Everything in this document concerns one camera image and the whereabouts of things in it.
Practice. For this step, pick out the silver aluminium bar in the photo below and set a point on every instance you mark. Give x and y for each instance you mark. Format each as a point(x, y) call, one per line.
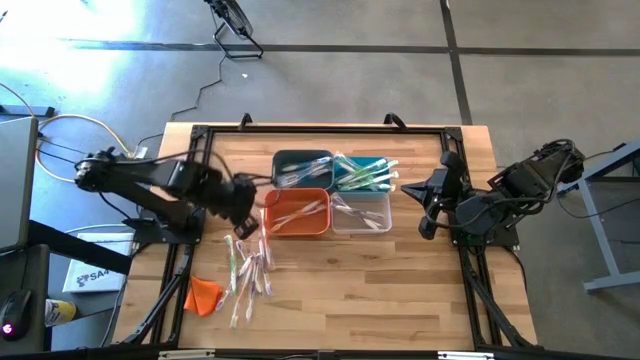
point(185, 355)
point(465, 356)

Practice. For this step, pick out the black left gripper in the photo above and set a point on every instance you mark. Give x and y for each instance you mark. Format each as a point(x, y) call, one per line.
point(244, 200)

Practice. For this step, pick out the white printed box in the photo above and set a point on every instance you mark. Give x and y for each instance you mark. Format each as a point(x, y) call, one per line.
point(90, 280)

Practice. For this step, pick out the grey metal desk frame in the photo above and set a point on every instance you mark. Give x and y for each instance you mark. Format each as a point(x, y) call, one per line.
point(597, 232)

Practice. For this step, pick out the orange cloth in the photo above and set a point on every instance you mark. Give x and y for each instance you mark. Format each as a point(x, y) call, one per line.
point(202, 297)

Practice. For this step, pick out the black flat floor bar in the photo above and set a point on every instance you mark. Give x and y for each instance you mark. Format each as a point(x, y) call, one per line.
point(30, 111)

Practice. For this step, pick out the black computer mouse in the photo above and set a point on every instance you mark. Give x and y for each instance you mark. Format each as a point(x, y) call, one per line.
point(15, 317)

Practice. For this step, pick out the clear plastic bin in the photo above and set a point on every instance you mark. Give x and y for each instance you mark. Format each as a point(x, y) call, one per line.
point(380, 200)

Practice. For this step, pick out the dark green plastic bin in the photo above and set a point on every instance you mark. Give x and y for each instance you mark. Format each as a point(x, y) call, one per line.
point(282, 156)

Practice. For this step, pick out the blue white toothbrush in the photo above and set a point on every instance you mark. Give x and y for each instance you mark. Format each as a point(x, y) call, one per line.
point(302, 170)
point(292, 165)
point(300, 180)
point(315, 174)

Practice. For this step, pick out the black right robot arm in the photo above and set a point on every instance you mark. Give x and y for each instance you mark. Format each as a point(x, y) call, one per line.
point(525, 180)

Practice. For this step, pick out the purple white toothbrush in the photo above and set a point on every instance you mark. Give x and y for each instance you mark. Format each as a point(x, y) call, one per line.
point(340, 201)
point(270, 281)
point(241, 250)

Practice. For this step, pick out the green white toothbrush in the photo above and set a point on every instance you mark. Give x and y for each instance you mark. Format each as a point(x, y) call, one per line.
point(382, 166)
point(345, 162)
point(231, 262)
point(365, 187)
point(357, 176)
point(387, 176)

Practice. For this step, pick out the clear toothbrush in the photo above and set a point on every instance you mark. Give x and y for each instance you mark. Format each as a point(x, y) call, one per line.
point(379, 216)

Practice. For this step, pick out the yellow white can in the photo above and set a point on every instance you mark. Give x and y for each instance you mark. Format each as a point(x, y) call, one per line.
point(60, 312)

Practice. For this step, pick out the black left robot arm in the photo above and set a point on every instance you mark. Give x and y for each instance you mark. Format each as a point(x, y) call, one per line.
point(135, 177)

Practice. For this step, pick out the orange white toothbrush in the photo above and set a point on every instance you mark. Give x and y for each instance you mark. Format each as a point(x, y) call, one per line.
point(240, 300)

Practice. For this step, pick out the teal plastic bin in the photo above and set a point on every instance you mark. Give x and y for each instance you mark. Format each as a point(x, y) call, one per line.
point(375, 161)

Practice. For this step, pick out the black aluminium table frame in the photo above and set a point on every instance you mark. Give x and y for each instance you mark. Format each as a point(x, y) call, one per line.
point(325, 129)

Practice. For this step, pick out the grey laptop computer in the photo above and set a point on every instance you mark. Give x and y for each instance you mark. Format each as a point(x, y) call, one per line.
point(17, 185)

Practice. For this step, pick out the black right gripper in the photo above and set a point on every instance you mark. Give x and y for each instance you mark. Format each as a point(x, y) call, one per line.
point(447, 182)

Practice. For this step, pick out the dark operator desk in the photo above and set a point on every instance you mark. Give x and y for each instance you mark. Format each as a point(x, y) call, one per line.
point(20, 270)

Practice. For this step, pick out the black floor fan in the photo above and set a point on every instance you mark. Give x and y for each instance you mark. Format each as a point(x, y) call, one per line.
point(235, 17)

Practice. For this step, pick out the black diagonal frame strut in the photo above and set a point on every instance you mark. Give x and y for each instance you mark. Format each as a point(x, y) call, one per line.
point(160, 300)
point(500, 310)

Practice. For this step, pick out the pink white toothbrush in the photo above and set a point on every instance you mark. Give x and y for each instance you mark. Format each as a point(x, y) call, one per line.
point(285, 224)
point(320, 209)
point(222, 299)
point(265, 245)

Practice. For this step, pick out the orange plastic bin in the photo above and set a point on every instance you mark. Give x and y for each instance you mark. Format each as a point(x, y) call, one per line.
point(280, 200)

